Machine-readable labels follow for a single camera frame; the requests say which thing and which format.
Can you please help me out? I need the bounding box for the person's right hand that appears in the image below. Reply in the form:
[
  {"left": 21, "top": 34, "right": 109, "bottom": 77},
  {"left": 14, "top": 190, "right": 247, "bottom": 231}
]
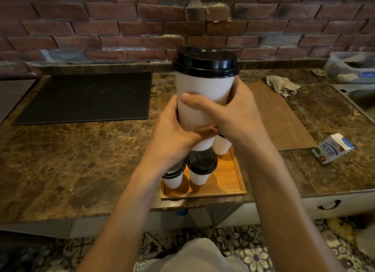
[{"left": 180, "top": 76, "right": 275, "bottom": 157}]

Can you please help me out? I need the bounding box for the person's right forearm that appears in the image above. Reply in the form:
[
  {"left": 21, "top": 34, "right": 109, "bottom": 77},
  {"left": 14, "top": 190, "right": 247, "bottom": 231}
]
[{"left": 243, "top": 144, "right": 346, "bottom": 272}]

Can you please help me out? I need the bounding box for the square wooden tray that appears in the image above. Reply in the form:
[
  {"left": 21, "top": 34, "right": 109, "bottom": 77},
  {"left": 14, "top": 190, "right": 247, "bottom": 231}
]
[{"left": 160, "top": 146, "right": 247, "bottom": 201}]

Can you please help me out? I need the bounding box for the white plastic bag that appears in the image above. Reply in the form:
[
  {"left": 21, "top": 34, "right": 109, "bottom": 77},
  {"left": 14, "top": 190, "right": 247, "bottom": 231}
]
[{"left": 356, "top": 222, "right": 375, "bottom": 261}]

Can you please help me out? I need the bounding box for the white drawer front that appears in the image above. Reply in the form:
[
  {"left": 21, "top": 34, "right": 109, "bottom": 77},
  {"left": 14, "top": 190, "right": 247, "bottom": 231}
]
[{"left": 302, "top": 190, "right": 375, "bottom": 220}]

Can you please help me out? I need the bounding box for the person's left forearm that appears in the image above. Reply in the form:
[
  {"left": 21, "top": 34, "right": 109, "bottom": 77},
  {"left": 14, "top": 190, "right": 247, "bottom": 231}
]
[{"left": 76, "top": 157, "right": 179, "bottom": 272}]

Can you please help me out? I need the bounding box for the grey metal panel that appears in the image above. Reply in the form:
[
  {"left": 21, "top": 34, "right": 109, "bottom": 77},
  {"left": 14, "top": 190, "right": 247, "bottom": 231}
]
[{"left": 0, "top": 79, "right": 37, "bottom": 124}]

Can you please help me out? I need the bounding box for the brown flat board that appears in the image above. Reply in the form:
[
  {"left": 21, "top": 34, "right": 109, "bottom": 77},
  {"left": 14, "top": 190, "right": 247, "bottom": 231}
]
[{"left": 245, "top": 81, "right": 318, "bottom": 152}]

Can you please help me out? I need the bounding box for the person's light grey clothing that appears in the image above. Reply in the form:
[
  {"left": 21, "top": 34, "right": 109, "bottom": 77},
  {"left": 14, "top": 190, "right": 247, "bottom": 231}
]
[{"left": 133, "top": 238, "right": 250, "bottom": 272}]

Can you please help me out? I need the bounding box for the yellow slipper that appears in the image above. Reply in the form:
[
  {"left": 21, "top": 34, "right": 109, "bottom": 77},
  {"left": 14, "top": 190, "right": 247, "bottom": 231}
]
[{"left": 327, "top": 217, "right": 357, "bottom": 246}]

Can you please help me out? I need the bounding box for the white paper cup black lid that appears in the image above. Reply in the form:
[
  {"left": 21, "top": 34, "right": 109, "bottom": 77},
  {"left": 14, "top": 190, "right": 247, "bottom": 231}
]
[
  {"left": 161, "top": 158, "right": 187, "bottom": 190},
  {"left": 212, "top": 133, "right": 232, "bottom": 156},
  {"left": 186, "top": 147, "right": 218, "bottom": 186},
  {"left": 172, "top": 46, "right": 241, "bottom": 152}
]

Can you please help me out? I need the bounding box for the person's left hand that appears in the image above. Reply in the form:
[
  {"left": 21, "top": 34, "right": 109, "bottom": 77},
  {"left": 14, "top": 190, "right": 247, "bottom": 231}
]
[{"left": 146, "top": 94, "right": 220, "bottom": 170}]

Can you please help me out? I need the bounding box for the white blue milk carton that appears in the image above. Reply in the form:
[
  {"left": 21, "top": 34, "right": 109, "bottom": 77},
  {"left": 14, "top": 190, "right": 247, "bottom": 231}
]
[{"left": 311, "top": 133, "right": 355, "bottom": 165}]

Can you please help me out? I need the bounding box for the black rubber mat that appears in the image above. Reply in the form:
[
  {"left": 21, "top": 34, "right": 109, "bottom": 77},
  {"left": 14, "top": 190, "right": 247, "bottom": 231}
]
[{"left": 13, "top": 72, "right": 153, "bottom": 125}]

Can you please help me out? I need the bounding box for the steel sink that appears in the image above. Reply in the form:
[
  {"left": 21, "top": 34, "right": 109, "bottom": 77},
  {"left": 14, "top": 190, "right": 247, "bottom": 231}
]
[{"left": 332, "top": 84, "right": 375, "bottom": 125}]

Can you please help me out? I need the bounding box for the clear plastic container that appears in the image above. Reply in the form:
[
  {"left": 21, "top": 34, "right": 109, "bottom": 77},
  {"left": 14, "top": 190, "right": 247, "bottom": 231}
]
[{"left": 323, "top": 52, "right": 375, "bottom": 84}]

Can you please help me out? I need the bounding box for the crumpled beige rag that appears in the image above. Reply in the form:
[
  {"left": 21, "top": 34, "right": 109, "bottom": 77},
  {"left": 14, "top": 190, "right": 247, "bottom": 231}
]
[{"left": 266, "top": 75, "right": 301, "bottom": 98}]

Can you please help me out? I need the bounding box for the black drawer handle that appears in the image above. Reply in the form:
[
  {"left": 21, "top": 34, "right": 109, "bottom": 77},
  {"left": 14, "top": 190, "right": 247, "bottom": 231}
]
[{"left": 317, "top": 199, "right": 342, "bottom": 211}]

